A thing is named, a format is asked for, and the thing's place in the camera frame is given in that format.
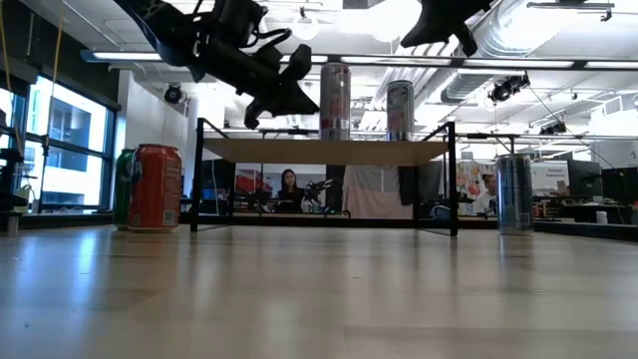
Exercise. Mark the white cup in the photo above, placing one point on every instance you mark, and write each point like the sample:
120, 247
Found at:
601, 217

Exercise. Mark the green soda can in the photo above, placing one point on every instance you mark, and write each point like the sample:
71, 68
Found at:
123, 189

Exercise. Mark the black monitor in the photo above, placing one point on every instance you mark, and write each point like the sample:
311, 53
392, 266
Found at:
583, 177
620, 184

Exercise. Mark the tall white can black lid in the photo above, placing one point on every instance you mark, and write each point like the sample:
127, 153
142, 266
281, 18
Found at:
335, 100
400, 112

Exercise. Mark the linear ceiling light bar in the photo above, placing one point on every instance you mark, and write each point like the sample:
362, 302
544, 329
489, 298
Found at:
523, 63

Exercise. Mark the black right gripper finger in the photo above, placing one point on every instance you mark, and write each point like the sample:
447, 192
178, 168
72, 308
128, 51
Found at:
438, 17
466, 40

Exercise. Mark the grey pink hung cloth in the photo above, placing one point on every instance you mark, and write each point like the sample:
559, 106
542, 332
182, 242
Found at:
374, 192

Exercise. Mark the wooden shelf black metal frame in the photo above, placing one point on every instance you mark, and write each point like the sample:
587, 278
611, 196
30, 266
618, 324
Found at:
324, 152

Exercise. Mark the red soda can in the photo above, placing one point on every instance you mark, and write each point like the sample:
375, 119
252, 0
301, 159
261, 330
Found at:
155, 189

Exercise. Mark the black ceiling camera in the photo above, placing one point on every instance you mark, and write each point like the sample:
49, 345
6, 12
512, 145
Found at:
173, 93
508, 87
553, 128

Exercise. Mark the slim blue silver can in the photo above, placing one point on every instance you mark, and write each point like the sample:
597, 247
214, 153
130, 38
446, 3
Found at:
514, 194

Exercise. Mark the black equipment rack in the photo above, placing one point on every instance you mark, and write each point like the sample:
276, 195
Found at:
7, 174

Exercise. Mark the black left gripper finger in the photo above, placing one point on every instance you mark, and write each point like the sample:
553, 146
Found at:
299, 97
259, 112

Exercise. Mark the person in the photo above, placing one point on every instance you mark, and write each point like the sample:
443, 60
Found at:
486, 197
289, 192

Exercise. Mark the black ceiling rail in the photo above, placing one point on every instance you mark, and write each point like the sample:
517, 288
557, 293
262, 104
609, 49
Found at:
570, 5

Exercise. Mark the large window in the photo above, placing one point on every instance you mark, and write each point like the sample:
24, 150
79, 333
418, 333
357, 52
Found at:
70, 149

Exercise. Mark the black aluminium table frame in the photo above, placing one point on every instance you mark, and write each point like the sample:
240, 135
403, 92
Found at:
588, 230

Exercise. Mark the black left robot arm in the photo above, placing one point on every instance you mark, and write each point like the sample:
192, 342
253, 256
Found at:
149, 20

